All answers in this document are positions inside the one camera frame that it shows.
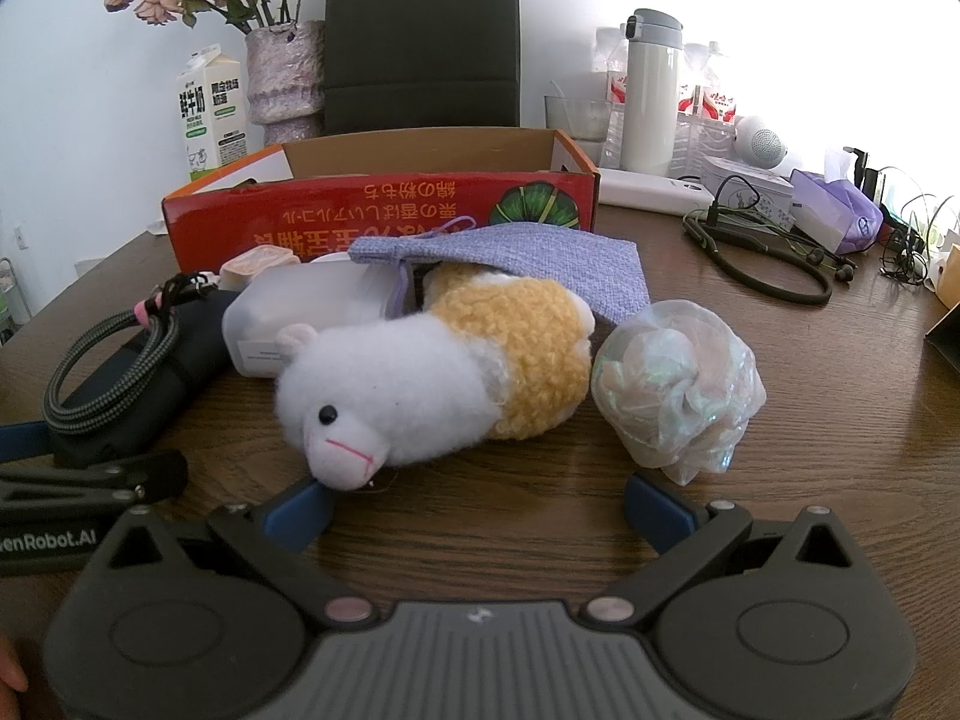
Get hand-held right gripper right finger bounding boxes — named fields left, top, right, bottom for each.
left=589, top=472, right=863, bottom=627

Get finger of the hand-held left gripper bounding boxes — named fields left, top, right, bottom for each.
left=0, top=451, right=190, bottom=520
left=0, top=420, right=52, bottom=463

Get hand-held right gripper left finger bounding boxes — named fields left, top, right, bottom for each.
left=97, top=480, right=380, bottom=627

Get iridescent plastic bag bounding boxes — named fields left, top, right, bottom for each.
left=590, top=298, right=767, bottom=486

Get green braided cable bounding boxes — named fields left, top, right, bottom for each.
left=43, top=274, right=222, bottom=432

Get dark navy pouch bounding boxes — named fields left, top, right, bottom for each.
left=49, top=292, right=233, bottom=466

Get white and yellow plush toy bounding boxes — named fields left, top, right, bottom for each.
left=274, top=270, right=597, bottom=492

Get translucent white plastic container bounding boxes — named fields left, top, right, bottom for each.
left=221, top=259, right=410, bottom=377

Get purple fabric pouch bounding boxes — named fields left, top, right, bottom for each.
left=349, top=217, right=650, bottom=327

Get red cardboard box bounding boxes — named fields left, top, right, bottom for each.
left=161, top=127, right=601, bottom=275

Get wooden desktop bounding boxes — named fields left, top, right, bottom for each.
left=0, top=195, right=960, bottom=720

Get person's left hand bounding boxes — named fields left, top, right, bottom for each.
left=0, top=634, right=29, bottom=698

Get dark green neckband earphones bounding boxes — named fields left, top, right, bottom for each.
left=681, top=174, right=857, bottom=308

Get white power bank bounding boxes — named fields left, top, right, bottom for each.
left=598, top=167, right=715, bottom=212

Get white printed tin box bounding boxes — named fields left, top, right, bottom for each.
left=701, top=156, right=797, bottom=235

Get purple tissue pack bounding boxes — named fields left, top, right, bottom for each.
left=789, top=167, right=887, bottom=256

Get white milk carton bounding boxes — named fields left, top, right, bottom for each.
left=176, top=43, right=248, bottom=182

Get white round speaker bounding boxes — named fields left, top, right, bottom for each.
left=733, top=115, right=788, bottom=167

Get clear glass cup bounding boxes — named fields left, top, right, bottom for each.
left=544, top=94, right=612, bottom=143

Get white thermos bottle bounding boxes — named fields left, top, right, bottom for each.
left=621, top=9, right=685, bottom=177

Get clear plastic water bottle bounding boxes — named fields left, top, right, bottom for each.
left=679, top=41, right=740, bottom=158

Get pink textured vase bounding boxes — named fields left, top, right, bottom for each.
left=245, top=21, right=327, bottom=147

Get black paper bag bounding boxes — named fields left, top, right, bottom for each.
left=324, top=0, right=520, bottom=137

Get black wired earphones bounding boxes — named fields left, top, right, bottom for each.
left=877, top=225, right=932, bottom=287

